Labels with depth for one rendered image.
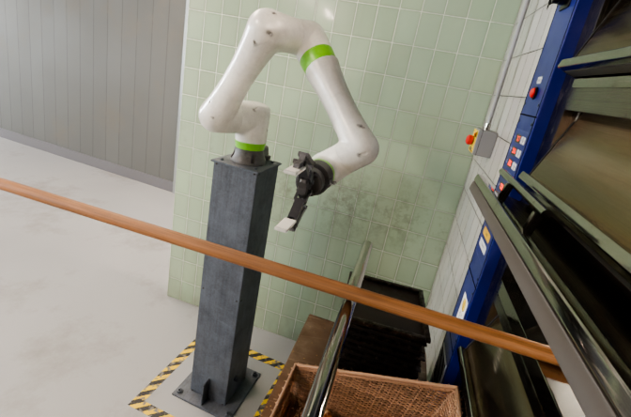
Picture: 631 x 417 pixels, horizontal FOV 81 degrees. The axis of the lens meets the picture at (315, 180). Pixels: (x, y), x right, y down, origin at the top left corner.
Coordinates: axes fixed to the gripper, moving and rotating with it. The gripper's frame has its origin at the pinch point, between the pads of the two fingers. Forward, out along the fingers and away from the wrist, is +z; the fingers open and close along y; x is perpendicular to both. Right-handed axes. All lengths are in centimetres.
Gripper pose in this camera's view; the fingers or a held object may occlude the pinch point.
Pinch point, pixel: (286, 200)
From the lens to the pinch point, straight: 82.4
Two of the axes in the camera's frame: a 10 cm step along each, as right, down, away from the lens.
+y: -1.8, 9.4, 2.8
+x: -9.5, -2.4, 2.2
